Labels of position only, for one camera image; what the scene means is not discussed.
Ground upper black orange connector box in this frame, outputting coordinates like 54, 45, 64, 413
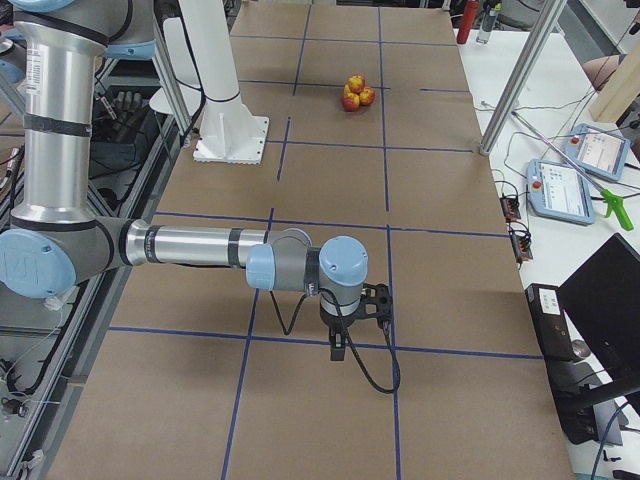
500, 196, 521, 223

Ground clear water bottle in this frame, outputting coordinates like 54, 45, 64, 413
476, 0, 502, 44

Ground teach pendant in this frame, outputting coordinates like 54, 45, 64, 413
527, 159, 595, 225
564, 123, 630, 182

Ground aluminium frame post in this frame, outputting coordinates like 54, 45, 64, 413
479, 0, 567, 156

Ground black braided camera cable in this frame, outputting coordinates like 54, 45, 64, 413
269, 287, 402, 395

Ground red yellow apple front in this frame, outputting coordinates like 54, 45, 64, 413
341, 92, 360, 112

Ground far teach pendant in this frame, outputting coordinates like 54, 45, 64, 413
564, 123, 630, 182

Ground red yellow apple left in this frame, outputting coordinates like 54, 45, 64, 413
359, 86, 376, 106

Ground black orange connector box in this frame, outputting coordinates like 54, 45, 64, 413
509, 230, 533, 265
500, 196, 521, 223

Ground green handled reacher stick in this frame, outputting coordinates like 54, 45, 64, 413
511, 110, 634, 231

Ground near teach pendant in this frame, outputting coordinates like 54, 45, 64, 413
527, 159, 595, 225

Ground lower black orange connector box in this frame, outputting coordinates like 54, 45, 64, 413
509, 230, 533, 265

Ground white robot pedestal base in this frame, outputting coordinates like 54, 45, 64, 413
193, 98, 269, 165

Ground black monitor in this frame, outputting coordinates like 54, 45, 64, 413
559, 233, 639, 379

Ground wooden beam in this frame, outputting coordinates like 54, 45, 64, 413
583, 42, 639, 123

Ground red yellow apple alone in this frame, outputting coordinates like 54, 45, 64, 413
346, 74, 366, 95

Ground black computer box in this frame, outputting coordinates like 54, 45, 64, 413
525, 283, 623, 446

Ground white robot column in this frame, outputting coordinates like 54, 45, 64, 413
179, 0, 240, 103

